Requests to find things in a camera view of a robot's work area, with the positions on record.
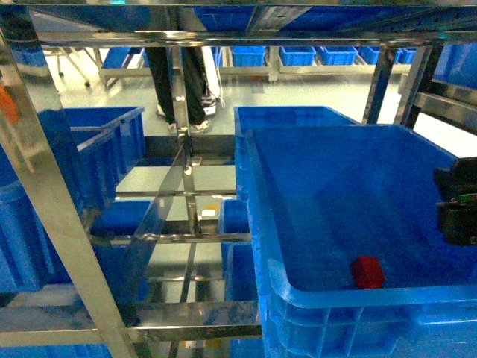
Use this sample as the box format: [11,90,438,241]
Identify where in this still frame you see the person legs black trousers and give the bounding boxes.
[145,47,211,134]

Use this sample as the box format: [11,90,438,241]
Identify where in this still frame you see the red toy block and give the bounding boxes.
[350,255,386,289]

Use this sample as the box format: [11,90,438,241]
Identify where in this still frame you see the large blue crate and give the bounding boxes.
[244,125,476,357]

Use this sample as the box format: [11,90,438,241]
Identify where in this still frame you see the stainless steel shelf rack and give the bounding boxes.
[1,1,476,357]

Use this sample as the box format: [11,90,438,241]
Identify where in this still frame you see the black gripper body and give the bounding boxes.
[433,157,476,246]

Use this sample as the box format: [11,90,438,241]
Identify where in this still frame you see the blue crate left shelf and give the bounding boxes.
[39,107,145,213]

